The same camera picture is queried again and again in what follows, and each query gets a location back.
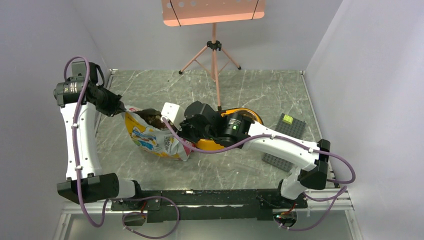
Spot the pet food bag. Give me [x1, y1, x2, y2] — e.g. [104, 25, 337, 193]
[121, 105, 192, 161]

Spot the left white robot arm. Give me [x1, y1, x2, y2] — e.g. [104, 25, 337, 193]
[53, 60, 144, 210]

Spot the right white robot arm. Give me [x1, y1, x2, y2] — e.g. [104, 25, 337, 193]
[167, 101, 330, 208]

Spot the yellow double pet bowl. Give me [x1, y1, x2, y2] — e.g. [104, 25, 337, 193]
[194, 107, 264, 151]

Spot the green building brick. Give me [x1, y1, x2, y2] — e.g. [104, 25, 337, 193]
[282, 114, 294, 125]

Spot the grey building baseplate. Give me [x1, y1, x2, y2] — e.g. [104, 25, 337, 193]
[261, 113, 307, 173]

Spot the pink music stand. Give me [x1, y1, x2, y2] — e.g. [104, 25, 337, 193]
[161, 0, 267, 111]

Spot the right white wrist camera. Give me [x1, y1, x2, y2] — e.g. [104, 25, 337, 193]
[161, 102, 185, 131]

